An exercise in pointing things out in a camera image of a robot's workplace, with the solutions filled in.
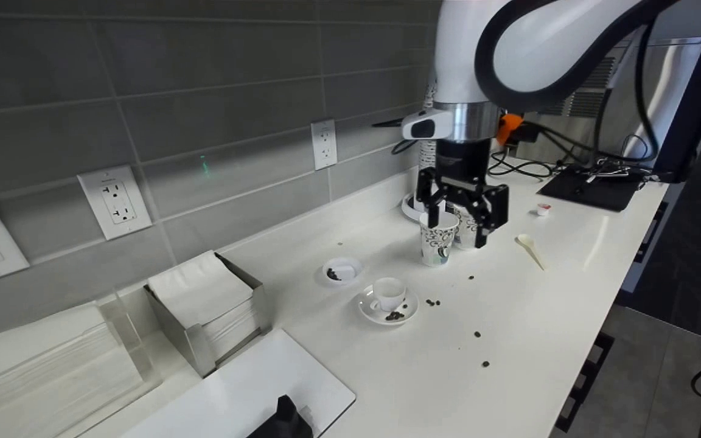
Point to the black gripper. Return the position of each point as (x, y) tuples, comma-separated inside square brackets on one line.
[(463, 161)]

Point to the white ceramic tea cup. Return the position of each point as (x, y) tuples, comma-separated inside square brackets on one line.
[(389, 291)]

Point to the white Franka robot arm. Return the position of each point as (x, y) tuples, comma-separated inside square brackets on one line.
[(530, 50)]

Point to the patterned paper coffee cup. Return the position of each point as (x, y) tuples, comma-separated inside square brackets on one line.
[(440, 245), (466, 228)]

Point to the round white cup tray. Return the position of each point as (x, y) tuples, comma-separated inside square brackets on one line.
[(407, 211)]

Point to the small red-topped creamer cup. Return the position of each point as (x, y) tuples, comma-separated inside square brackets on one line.
[(540, 211)]

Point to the coffee bean pile on saucer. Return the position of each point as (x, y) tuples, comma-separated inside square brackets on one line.
[(401, 313)]

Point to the coffee bean pile in lid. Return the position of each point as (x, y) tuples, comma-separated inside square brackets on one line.
[(332, 273)]

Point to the black mat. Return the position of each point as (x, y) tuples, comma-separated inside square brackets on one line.
[(591, 195)]

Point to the white ceramic saucer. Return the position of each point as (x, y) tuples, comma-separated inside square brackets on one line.
[(383, 318)]

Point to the metal napkin dispenser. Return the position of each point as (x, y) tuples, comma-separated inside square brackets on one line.
[(205, 308)]

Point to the flat white board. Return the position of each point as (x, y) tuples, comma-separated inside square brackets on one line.
[(237, 391)]

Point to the clear acrylic holder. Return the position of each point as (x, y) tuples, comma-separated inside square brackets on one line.
[(42, 374)]

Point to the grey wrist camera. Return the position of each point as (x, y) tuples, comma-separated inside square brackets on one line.
[(428, 127)]

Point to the white narrow wall outlet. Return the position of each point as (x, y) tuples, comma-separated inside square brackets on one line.
[(326, 144)]

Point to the white double wall outlet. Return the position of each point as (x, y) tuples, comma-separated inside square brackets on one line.
[(115, 200)]

